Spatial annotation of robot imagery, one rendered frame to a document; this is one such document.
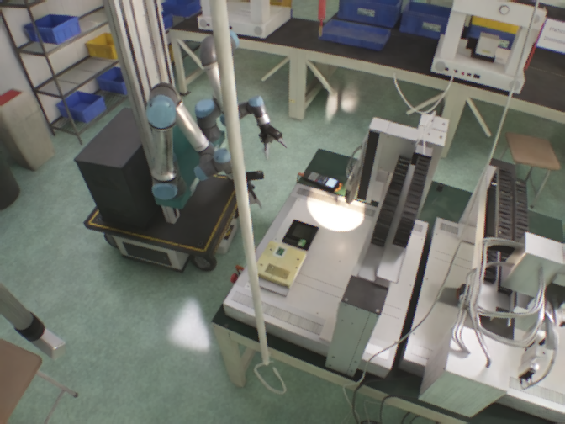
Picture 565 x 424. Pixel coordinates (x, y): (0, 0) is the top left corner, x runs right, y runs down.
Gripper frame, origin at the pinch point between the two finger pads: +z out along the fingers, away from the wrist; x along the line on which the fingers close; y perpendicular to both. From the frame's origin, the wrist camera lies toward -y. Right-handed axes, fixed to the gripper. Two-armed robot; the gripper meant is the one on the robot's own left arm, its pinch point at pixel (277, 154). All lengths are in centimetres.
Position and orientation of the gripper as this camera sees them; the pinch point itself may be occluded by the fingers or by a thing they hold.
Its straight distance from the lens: 225.4
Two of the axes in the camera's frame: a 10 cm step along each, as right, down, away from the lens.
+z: 3.2, 8.1, 4.8
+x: -7.2, 5.4, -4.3
